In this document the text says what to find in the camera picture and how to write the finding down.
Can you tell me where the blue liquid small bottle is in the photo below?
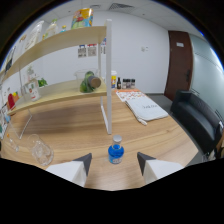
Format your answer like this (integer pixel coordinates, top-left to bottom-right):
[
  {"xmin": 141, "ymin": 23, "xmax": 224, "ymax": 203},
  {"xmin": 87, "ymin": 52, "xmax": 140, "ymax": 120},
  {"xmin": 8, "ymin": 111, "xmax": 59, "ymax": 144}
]
[{"xmin": 107, "ymin": 134, "xmax": 125, "ymax": 165}]

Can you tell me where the glass cup with ice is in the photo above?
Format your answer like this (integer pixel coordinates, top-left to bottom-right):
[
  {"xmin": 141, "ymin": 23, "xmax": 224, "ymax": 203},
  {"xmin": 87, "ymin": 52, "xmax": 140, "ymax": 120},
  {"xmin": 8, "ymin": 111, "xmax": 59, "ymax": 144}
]
[{"xmin": 27, "ymin": 133, "xmax": 55, "ymax": 167}]

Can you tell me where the white folded cloth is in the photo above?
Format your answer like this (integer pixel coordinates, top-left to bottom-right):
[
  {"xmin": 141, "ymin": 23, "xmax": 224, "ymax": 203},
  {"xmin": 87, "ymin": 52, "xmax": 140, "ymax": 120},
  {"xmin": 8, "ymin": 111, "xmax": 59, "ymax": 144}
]
[{"xmin": 125, "ymin": 96, "xmax": 170, "ymax": 126}]

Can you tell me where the black sofa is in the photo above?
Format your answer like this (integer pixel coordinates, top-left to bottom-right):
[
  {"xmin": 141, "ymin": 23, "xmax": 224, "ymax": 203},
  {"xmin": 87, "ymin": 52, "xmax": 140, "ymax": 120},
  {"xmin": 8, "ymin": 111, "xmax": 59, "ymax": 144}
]
[{"xmin": 170, "ymin": 89, "xmax": 224, "ymax": 158}]

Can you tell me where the two-tier wooden shelf rack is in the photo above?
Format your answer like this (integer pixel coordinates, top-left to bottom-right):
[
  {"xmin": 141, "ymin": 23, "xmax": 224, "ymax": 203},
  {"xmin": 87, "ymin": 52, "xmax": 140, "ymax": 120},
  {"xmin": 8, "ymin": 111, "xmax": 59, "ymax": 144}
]
[{"xmin": 0, "ymin": 18, "xmax": 113, "ymax": 141}]

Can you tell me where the orange patterned paper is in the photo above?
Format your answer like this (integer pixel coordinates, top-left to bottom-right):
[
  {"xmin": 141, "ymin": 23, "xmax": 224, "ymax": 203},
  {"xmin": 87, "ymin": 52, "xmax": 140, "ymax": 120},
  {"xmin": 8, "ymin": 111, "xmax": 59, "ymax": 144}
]
[{"xmin": 115, "ymin": 89, "xmax": 148, "ymax": 103}]

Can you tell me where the glass bowl of limes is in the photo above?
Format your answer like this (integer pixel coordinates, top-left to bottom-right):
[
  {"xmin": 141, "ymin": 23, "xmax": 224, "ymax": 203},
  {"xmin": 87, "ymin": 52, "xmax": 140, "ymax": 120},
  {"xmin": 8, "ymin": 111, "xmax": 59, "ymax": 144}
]
[{"xmin": 74, "ymin": 68, "xmax": 102, "ymax": 94}]

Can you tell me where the green leafy plant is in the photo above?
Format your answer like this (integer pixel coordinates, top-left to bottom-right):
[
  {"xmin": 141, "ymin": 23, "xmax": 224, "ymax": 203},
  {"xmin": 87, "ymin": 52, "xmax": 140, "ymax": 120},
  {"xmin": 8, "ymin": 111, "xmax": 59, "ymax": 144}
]
[{"xmin": 37, "ymin": 77, "xmax": 48, "ymax": 88}]

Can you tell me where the brown door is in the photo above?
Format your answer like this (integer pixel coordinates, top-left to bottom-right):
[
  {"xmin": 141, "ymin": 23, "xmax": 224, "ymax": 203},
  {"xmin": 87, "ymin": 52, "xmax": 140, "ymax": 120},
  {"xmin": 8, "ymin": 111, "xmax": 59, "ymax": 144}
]
[{"xmin": 164, "ymin": 30, "xmax": 194, "ymax": 102}]

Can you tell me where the black yellow foil bag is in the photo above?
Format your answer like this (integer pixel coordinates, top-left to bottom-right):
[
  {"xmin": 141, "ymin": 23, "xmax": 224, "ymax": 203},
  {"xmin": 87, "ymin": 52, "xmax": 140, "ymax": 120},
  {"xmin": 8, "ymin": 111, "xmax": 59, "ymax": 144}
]
[{"xmin": 4, "ymin": 46, "xmax": 16, "ymax": 72}]

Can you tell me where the clear bottle green cap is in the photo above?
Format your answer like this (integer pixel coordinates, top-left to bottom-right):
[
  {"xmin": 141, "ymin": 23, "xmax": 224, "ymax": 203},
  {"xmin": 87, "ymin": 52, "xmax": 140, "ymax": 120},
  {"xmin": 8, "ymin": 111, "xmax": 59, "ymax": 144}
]
[{"xmin": 48, "ymin": 18, "xmax": 60, "ymax": 38}]

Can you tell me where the yellow snack bag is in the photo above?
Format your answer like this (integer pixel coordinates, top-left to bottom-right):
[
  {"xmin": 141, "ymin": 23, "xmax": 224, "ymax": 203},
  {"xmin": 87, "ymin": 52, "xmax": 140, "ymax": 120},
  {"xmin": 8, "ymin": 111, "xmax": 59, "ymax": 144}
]
[{"xmin": 70, "ymin": 7, "xmax": 94, "ymax": 30}]

